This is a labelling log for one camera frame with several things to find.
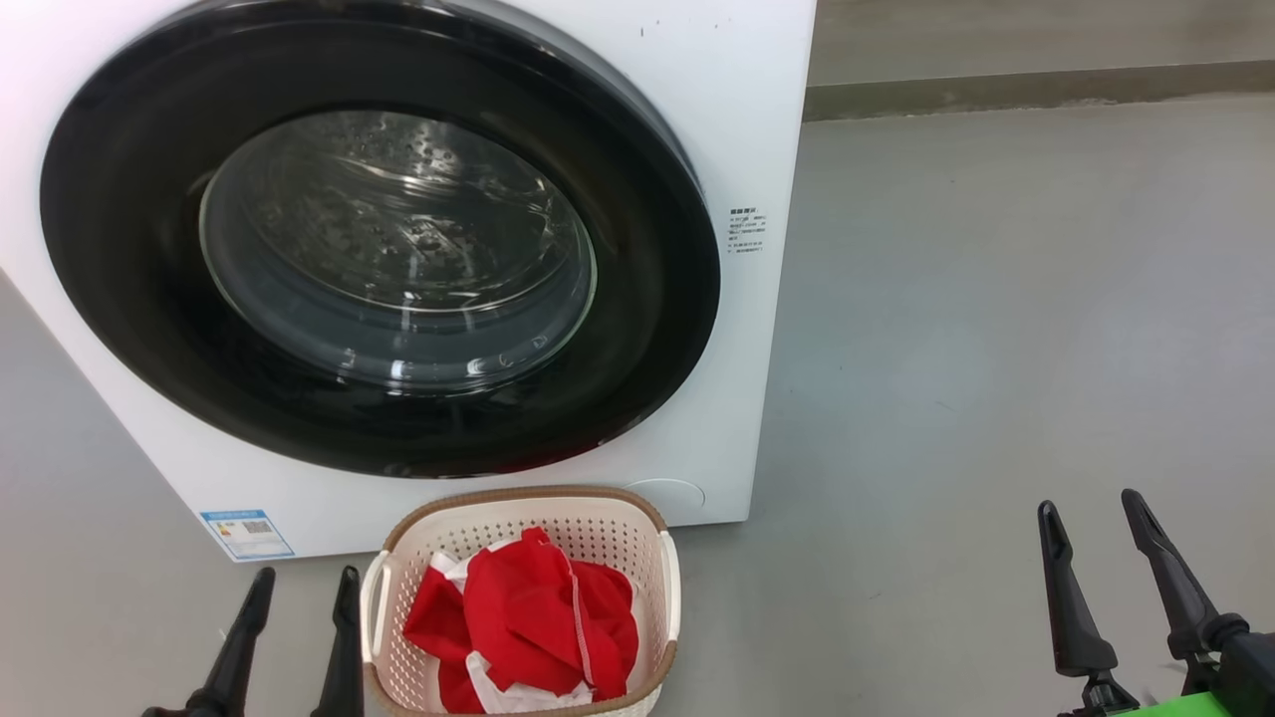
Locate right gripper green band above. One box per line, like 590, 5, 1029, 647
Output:
1037, 488, 1251, 717

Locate blue energy label sticker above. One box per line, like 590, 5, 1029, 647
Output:
199, 510, 296, 562

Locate black round washing machine door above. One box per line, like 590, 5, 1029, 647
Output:
40, 0, 721, 479

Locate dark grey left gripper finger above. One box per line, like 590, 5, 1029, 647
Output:
139, 568, 277, 717
311, 566, 366, 717

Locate white washing machine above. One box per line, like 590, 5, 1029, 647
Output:
0, 0, 818, 564

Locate red garment with paper tag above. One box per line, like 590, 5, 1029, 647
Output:
403, 551, 499, 716

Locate red garment with white stripes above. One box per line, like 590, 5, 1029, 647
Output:
463, 528, 640, 713

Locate cream perforated laundry basket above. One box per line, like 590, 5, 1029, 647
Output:
361, 485, 682, 717

